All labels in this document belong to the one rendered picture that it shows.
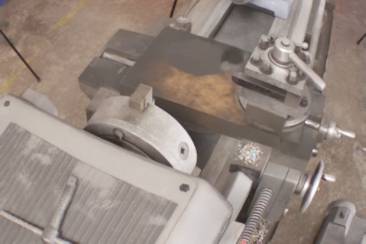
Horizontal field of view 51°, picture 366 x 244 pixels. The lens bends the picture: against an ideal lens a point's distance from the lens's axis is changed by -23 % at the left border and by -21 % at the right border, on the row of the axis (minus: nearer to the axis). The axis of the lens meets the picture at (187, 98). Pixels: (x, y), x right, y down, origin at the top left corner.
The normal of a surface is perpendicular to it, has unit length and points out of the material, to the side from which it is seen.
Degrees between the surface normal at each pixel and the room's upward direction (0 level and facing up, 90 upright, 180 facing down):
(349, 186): 0
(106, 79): 0
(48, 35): 0
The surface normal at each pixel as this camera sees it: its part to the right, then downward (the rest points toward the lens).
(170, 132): 0.62, -0.36
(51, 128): 0.06, -0.71
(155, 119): 0.40, -0.54
